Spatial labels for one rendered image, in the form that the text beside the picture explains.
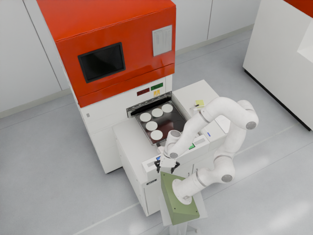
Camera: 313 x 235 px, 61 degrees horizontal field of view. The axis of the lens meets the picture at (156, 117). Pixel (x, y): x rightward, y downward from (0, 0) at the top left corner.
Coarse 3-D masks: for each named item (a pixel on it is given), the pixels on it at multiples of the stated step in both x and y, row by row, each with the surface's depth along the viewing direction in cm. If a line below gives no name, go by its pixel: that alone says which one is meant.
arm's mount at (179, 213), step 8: (168, 176) 185; (176, 176) 192; (168, 184) 179; (168, 192) 173; (168, 200) 175; (176, 200) 174; (192, 200) 188; (168, 208) 186; (176, 208) 168; (184, 208) 175; (192, 208) 182; (176, 216) 171; (184, 216) 176; (192, 216) 181; (176, 224) 184
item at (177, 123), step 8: (144, 112) 238; (168, 112) 237; (176, 112) 237; (152, 120) 232; (160, 120) 232; (168, 120) 232; (176, 120) 231; (144, 128) 227; (160, 128) 227; (168, 128) 226; (176, 128) 226
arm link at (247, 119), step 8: (208, 104) 146; (216, 104) 142; (224, 104) 142; (232, 104) 142; (208, 112) 145; (216, 112) 144; (224, 112) 143; (232, 112) 142; (240, 112) 140; (248, 112) 138; (208, 120) 147; (232, 120) 143; (240, 120) 140; (248, 120) 138; (256, 120) 138; (248, 128) 140
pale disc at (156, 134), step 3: (153, 132) 224; (156, 132) 224; (159, 132) 224; (153, 135) 222; (156, 135) 222; (159, 135) 222; (162, 135) 222; (153, 138) 220; (156, 138) 220; (159, 138) 220
